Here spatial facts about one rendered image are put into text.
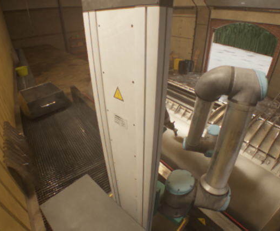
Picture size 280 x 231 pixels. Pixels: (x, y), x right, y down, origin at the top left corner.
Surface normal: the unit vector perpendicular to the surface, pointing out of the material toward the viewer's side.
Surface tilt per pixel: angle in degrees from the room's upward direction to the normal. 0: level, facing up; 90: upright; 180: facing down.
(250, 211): 67
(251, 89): 80
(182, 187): 5
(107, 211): 0
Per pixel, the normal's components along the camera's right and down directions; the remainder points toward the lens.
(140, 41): -0.67, 0.40
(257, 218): -0.73, -0.02
